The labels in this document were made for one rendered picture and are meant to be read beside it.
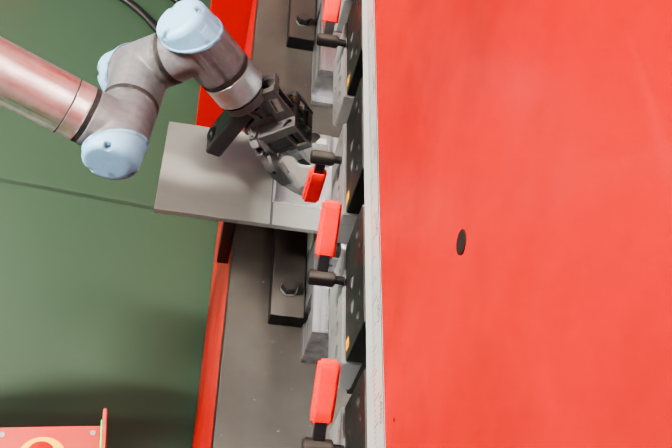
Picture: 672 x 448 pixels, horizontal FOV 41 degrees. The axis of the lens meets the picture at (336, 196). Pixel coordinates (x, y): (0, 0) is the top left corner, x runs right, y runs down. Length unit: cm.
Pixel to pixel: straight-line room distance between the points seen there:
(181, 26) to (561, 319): 81
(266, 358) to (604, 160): 101
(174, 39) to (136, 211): 147
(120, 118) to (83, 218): 145
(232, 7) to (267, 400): 120
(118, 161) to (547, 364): 78
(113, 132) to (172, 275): 138
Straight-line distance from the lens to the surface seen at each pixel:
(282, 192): 140
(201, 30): 117
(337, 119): 124
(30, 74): 114
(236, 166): 143
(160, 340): 238
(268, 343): 140
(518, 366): 50
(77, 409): 230
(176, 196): 138
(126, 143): 113
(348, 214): 108
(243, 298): 143
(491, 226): 56
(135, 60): 123
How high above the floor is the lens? 209
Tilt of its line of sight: 50 degrees down
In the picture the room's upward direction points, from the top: 19 degrees clockwise
